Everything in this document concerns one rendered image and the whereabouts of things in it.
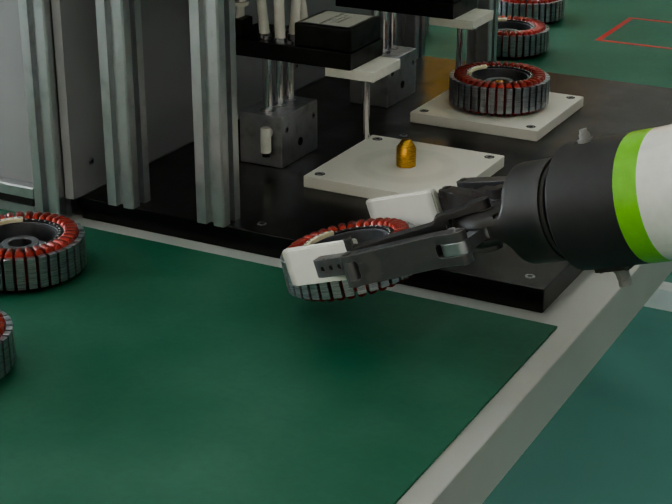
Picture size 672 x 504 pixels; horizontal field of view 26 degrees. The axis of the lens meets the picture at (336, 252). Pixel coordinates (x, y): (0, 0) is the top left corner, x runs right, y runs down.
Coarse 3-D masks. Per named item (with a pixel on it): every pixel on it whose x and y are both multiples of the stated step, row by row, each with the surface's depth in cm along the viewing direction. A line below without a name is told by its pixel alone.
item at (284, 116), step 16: (240, 112) 147; (256, 112) 147; (272, 112) 147; (288, 112) 147; (304, 112) 149; (240, 128) 148; (256, 128) 147; (272, 128) 146; (288, 128) 146; (304, 128) 150; (240, 144) 148; (256, 144) 147; (272, 144) 146; (288, 144) 147; (304, 144) 150; (256, 160) 148; (272, 160) 147; (288, 160) 148
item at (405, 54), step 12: (396, 48) 170; (408, 48) 171; (408, 60) 169; (396, 72) 167; (408, 72) 170; (360, 84) 167; (372, 84) 167; (384, 84) 166; (396, 84) 168; (408, 84) 171; (360, 96) 168; (372, 96) 167; (384, 96) 166; (396, 96) 168
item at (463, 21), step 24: (336, 0) 165; (360, 0) 164; (384, 0) 163; (408, 0) 161; (432, 0) 160; (456, 0) 160; (384, 24) 167; (432, 24) 161; (456, 24) 160; (480, 24) 161; (384, 48) 168
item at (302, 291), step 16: (352, 224) 121; (368, 224) 120; (384, 224) 119; (400, 224) 117; (304, 240) 119; (320, 240) 119; (336, 240) 120; (288, 288) 116; (304, 288) 114; (320, 288) 113; (336, 288) 112; (352, 288) 112; (368, 288) 113; (384, 288) 113
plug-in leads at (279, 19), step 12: (240, 0) 145; (264, 0) 144; (276, 0) 141; (300, 0) 145; (240, 12) 145; (264, 12) 144; (276, 12) 142; (300, 12) 146; (240, 24) 144; (252, 24) 146; (264, 24) 144; (276, 24) 142; (240, 36) 145; (276, 36) 143; (288, 36) 145
